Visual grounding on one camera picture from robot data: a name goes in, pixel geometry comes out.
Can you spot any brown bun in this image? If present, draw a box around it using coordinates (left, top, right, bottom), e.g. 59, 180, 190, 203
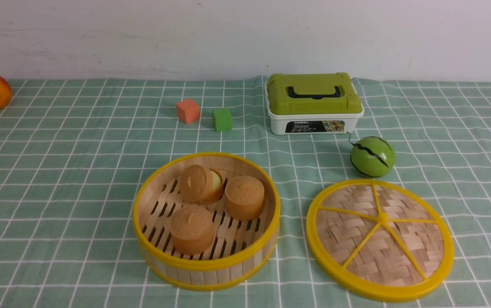
170, 204, 215, 255
224, 175, 265, 222
179, 164, 224, 206

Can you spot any green checkered tablecloth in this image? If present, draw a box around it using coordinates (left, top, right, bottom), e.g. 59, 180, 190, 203
0, 77, 491, 308

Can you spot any green toy watermelon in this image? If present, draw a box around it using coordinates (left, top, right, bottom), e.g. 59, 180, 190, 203
347, 131, 396, 178

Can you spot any yellow bamboo steamer lid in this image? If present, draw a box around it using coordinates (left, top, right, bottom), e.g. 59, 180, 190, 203
305, 179, 454, 302

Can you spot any brown bun front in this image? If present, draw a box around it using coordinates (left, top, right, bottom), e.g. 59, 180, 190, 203
170, 204, 215, 255

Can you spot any green foam cube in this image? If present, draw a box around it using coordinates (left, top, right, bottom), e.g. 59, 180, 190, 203
212, 107, 233, 132

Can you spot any orange foam cube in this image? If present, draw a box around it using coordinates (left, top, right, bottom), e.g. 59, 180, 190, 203
176, 99, 200, 124

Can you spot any brown bun back right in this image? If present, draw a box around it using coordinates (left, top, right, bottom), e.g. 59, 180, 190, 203
224, 175, 265, 222

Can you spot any yellow bamboo steamer basket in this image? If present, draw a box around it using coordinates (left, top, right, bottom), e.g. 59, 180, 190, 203
132, 152, 281, 291

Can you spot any green lidded white toolbox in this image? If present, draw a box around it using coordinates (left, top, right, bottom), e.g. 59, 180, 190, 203
265, 72, 364, 135

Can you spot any brown bun back left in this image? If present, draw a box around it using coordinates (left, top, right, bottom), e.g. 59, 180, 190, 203
179, 164, 224, 206

